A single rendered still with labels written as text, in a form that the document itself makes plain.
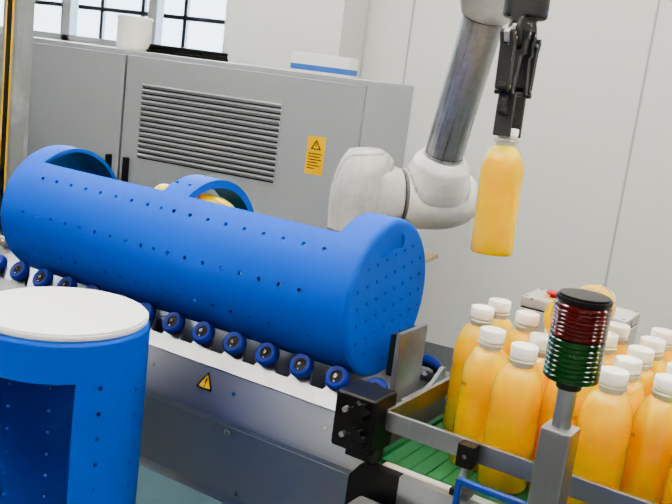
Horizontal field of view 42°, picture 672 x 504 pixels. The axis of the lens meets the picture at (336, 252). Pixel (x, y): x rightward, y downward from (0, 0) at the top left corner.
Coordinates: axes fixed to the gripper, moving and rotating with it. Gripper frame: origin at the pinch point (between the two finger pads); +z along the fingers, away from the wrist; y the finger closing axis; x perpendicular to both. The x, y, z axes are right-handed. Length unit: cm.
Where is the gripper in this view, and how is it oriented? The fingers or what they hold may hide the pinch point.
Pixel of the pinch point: (509, 116)
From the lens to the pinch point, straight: 155.9
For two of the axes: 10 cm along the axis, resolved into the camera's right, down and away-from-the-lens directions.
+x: 8.3, 1.8, -5.3
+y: -5.4, 0.6, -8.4
